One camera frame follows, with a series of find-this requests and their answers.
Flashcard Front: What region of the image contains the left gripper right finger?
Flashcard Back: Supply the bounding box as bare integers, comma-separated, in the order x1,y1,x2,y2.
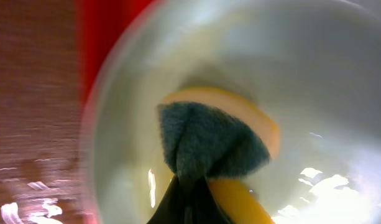
190,178,232,224

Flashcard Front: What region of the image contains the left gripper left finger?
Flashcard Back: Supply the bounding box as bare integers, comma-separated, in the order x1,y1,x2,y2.
147,175,190,224

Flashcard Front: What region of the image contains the green and yellow sponge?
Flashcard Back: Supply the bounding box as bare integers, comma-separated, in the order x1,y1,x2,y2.
158,87,280,223

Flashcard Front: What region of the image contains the red plastic tray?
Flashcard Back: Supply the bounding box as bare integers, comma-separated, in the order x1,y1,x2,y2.
76,0,153,102

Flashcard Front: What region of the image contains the mint green plate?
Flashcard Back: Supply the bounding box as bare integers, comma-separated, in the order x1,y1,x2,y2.
81,1,381,223

